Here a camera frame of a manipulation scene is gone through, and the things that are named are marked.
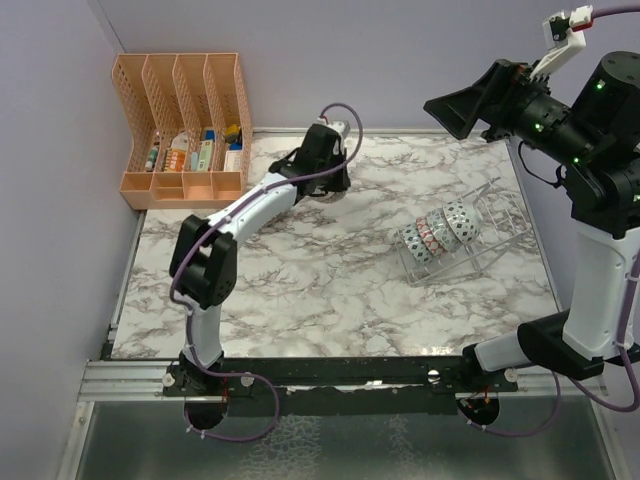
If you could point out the blue triangle pattern bowl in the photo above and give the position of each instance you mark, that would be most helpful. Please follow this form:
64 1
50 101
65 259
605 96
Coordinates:
443 233

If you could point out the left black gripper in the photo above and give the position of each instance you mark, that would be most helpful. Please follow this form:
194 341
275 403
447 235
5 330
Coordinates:
340 184

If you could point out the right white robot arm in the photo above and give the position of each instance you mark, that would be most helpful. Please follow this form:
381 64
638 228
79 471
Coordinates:
579 342

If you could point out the orange plastic desk organizer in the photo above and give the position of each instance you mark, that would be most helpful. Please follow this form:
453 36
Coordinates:
191 129

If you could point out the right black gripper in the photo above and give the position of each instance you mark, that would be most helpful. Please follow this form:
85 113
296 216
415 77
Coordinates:
497 94

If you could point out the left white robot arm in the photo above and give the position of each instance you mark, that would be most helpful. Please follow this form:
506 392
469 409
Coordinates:
205 259

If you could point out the items in organizer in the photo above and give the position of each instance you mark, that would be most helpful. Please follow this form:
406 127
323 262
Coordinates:
200 159

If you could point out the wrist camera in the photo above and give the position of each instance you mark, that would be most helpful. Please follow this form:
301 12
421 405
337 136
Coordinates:
564 38
341 127

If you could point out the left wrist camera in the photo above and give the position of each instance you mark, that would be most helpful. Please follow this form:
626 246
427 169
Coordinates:
341 127

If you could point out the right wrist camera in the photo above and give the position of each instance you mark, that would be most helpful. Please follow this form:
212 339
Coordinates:
564 38

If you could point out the red circle pattern bowl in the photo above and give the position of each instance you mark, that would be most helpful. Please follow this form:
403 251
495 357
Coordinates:
464 220

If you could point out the brown tile pattern bowl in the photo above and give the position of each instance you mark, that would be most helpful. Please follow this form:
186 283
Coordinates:
331 197

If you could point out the white wire dish rack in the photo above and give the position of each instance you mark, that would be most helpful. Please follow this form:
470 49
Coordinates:
505 225

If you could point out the blue floral pattern bowl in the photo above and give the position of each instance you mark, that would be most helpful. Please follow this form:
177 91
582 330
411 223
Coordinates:
412 240

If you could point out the red geometric pattern bowl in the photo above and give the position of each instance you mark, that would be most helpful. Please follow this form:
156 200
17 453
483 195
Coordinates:
428 237

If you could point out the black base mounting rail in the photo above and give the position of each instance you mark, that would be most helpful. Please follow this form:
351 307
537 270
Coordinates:
307 386

